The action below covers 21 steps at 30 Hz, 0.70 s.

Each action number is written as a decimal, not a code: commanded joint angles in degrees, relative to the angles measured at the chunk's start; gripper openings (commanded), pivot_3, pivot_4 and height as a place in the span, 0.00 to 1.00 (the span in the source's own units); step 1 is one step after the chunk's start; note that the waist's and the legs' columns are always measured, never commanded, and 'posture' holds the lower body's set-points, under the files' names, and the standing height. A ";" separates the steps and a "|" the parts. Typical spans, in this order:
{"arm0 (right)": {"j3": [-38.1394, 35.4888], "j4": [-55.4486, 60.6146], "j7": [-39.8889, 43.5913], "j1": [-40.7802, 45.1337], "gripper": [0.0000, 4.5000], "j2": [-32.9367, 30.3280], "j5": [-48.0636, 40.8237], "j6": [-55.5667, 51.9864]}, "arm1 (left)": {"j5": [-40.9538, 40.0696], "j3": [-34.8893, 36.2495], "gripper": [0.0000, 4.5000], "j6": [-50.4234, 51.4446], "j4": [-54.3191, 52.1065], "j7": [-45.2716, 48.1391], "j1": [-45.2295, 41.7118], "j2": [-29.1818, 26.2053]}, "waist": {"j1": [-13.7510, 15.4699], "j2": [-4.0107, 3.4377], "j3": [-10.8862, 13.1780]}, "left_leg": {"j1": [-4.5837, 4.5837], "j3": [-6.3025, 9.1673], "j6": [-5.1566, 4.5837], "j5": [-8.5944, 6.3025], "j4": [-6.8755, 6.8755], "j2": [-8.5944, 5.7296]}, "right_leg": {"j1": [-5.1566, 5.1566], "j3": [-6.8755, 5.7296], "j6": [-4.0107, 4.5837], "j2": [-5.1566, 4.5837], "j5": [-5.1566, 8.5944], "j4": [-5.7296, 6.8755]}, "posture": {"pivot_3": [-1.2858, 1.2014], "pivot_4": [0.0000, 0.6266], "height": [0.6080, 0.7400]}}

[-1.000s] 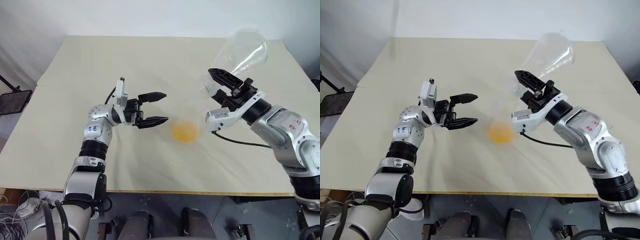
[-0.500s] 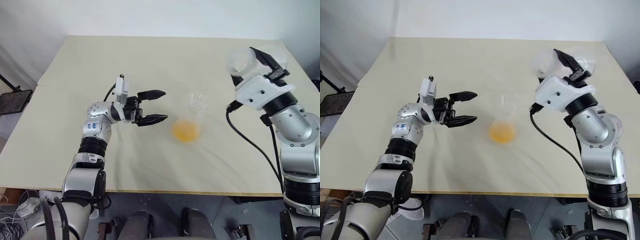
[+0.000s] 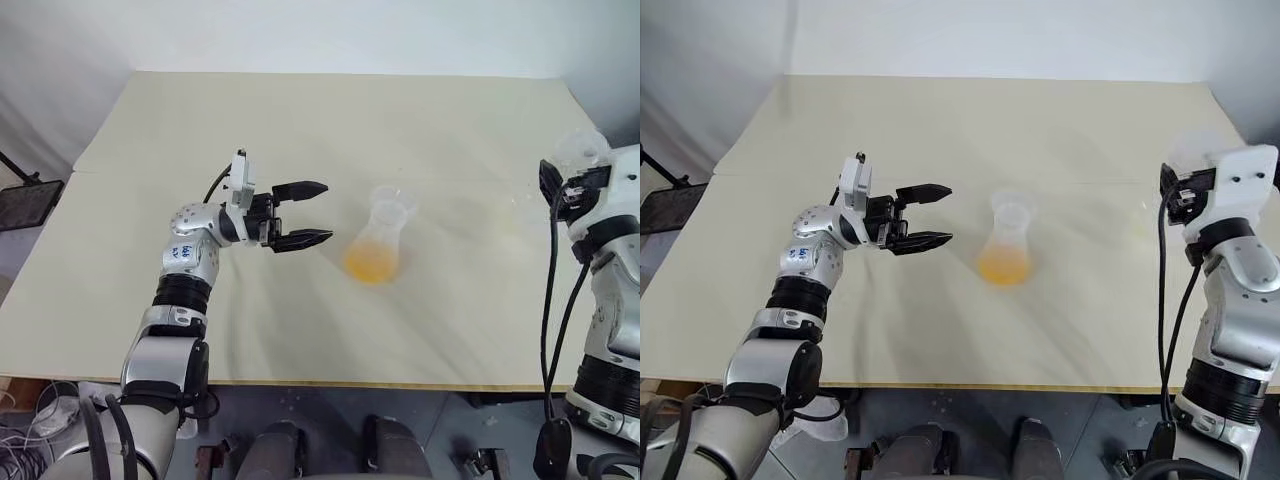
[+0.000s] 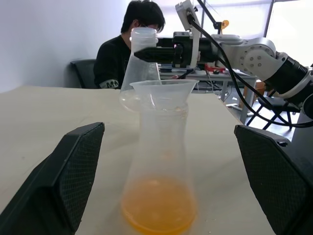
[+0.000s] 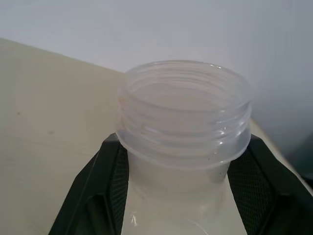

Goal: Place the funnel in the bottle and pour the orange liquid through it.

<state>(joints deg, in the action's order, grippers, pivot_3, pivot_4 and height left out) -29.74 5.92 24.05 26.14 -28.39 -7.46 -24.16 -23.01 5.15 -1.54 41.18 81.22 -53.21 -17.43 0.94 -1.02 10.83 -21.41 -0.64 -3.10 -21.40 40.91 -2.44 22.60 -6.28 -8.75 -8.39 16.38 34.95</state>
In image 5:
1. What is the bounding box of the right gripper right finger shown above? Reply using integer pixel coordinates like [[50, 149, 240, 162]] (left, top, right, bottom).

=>
[[225, 133, 313, 235]]

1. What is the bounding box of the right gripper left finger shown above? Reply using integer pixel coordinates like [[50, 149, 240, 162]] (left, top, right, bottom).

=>
[[48, 133, 131, 235]]

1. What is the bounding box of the large clear plastic bottle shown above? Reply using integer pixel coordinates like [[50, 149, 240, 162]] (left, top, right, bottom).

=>
[[114, 59, 253, 235]]

